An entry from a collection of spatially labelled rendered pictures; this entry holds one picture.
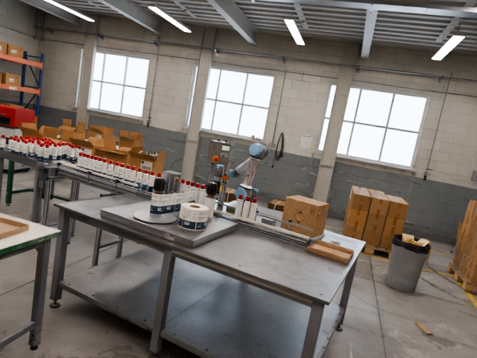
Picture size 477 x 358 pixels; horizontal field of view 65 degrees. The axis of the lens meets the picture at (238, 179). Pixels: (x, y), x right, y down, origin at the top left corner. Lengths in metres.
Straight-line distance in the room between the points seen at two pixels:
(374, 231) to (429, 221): 2.57
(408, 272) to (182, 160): 6.01
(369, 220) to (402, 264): 1.42
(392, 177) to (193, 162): 4.51
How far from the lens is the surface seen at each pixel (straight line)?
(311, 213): 3.09
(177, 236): 2.47
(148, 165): 4.73
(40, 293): 2.75
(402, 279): 5.07
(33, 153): 4.72
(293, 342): 2.89
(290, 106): 8.52
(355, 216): 6.23
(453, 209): 8.72
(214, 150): 3.16
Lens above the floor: 1.65
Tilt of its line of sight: 8 degrees down
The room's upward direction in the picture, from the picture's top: 10 degrees clockwise
